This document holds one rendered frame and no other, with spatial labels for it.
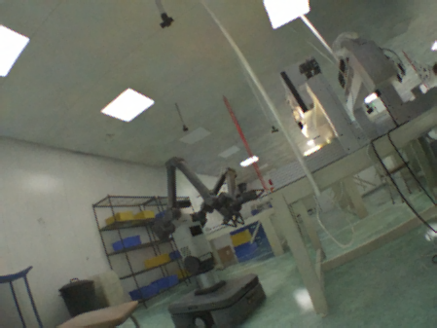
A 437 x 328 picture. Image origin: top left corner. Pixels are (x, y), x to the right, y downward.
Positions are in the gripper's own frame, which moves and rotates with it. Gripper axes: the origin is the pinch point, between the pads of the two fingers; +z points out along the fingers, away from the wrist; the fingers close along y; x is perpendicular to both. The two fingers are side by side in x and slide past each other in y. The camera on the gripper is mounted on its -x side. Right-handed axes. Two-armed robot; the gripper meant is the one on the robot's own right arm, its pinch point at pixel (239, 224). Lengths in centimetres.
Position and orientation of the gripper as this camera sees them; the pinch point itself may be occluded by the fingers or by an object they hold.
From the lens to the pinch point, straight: 150.2
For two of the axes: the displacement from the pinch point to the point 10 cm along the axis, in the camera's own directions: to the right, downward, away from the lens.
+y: 5.3, 0.4, 8.4
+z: 7.0, 5.4, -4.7
